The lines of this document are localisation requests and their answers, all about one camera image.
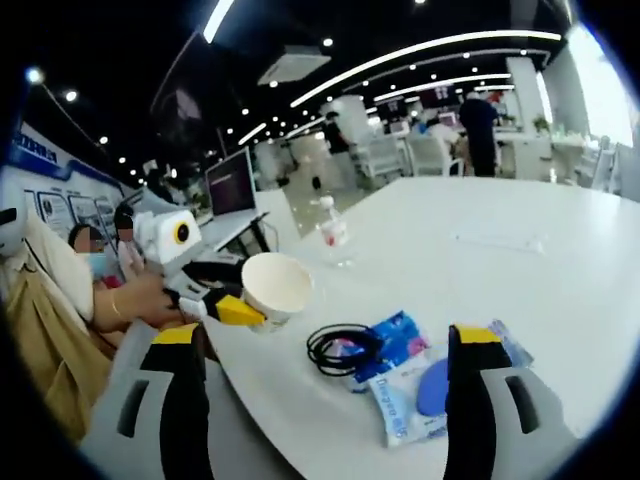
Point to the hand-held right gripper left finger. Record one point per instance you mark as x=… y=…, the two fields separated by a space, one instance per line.
x=180 y=410

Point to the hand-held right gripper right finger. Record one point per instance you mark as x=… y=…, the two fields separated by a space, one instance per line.
x=470 y=410

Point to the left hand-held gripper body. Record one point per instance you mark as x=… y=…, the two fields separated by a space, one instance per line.
x=165 y=235

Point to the white paper cup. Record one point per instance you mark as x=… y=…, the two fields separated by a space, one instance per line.
x=277 y=285

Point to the wet wipes packet blue lid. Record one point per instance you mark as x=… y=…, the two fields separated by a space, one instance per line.
x=400 y=420

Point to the blue tissue packet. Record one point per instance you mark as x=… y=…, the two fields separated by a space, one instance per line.
x=395 y=340

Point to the clear plastic bottle red label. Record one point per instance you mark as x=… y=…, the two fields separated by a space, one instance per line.
x=336 y=235

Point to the person's left hand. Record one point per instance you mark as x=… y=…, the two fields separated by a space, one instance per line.
x=147 y=300

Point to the white side desk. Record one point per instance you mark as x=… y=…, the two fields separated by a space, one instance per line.
x=225 y=232

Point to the black computer monitor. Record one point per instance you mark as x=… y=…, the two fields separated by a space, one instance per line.
x=231 y=185

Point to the white table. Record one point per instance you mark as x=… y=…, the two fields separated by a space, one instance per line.
x=475 y=290

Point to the seated person with mask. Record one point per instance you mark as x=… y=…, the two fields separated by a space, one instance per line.
x=45 y=340

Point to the white worn device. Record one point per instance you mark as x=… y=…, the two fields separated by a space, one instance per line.
x=11 y=225

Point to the white table slot cover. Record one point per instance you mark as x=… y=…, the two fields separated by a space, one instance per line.
x=500 y=241

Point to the ceiling air conditioner unit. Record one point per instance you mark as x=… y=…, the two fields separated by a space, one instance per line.
x=295 y=65

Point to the white chair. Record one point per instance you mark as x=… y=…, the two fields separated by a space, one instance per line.
x=430 y=155

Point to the green potted plant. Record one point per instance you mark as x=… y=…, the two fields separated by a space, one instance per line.
x=541 y=124

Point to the curved ceiling light strip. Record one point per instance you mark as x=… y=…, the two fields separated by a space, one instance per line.
x=425 y=47

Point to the blue white wall poster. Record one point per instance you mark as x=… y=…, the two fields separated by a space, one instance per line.
x=60 y=185

